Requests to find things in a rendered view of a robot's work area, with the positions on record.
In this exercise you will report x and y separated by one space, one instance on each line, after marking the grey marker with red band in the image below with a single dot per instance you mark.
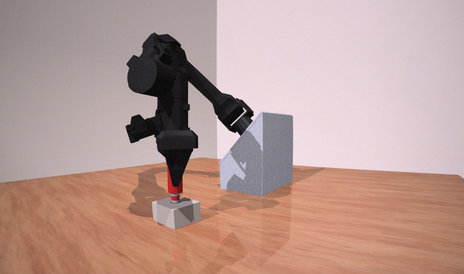
175 198

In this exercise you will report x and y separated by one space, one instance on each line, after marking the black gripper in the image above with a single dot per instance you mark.
176 141

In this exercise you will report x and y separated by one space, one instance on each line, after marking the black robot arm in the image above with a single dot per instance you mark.
163 71

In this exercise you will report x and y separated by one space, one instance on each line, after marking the red cylinder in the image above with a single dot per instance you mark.
176 189

